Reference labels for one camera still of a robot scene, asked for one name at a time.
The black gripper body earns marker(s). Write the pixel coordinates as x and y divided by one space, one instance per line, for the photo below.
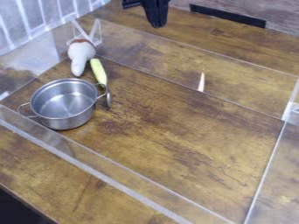
132 3

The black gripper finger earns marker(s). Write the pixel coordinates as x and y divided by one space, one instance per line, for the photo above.
163 13
149 9

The white plush toy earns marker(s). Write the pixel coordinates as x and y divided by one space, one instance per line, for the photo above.
81 51

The green handled metal spoon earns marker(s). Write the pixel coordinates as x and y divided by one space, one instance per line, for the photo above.
99 71

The small steel pot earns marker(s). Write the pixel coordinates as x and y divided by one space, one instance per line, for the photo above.
64 103

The black strip on table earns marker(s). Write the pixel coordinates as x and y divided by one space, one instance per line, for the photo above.
228 16

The clear acrylic stand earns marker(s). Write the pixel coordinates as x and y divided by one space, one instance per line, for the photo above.
80 33

